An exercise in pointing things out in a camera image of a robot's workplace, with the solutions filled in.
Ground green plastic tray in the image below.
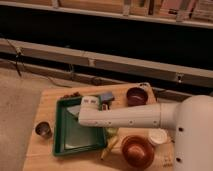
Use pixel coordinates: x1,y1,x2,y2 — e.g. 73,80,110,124
53,97,107,156

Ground red-brown bowl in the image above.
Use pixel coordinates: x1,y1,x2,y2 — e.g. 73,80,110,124
121,135,155,169

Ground small metal cup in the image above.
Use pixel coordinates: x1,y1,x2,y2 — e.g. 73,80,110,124
35,122,52,139

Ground red and black tool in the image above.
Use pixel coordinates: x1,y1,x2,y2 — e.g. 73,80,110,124
102,104,109,110

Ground yellow marker pen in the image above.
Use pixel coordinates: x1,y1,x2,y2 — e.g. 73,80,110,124
101,136,119,160

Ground green cup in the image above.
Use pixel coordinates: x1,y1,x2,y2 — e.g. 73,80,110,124
106,128,118,137

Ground grey-green cloth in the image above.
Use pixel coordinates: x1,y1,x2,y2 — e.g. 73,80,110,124
67,105,80,117

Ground dark red small object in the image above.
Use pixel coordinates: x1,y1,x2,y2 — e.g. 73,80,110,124
62,92,81,99

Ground blue sponge block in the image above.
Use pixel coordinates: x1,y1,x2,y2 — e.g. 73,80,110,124
100,92,115,103

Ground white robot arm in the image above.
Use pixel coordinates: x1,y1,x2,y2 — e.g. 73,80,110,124
78,95,213,171

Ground white plastic cup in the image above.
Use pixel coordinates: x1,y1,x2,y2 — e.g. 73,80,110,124
148,129,167,146

